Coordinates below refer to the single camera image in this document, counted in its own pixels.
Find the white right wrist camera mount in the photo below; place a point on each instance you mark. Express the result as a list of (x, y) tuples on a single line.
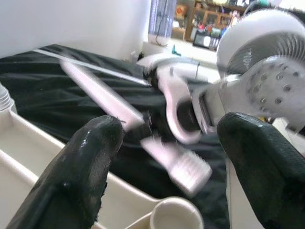
[(174, 95)]

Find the black box device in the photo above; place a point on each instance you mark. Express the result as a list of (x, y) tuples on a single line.
[(205, 40)]

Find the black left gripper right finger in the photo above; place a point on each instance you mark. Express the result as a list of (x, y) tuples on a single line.
[(267, 171)]

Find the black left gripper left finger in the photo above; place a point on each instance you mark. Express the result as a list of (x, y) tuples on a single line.
[(78, 171)]

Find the blue patterned curtain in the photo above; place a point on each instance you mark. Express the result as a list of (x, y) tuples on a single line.
[(162, 16)]

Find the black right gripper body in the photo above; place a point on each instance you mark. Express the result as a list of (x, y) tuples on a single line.
[(158, 128)]

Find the small green object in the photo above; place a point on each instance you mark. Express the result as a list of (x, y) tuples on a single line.
[(175, 50)]

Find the white plastic table top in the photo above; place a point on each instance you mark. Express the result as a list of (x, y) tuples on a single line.
[(28, 143)]

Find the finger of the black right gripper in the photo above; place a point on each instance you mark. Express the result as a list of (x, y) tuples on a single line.
[(139, 130)]

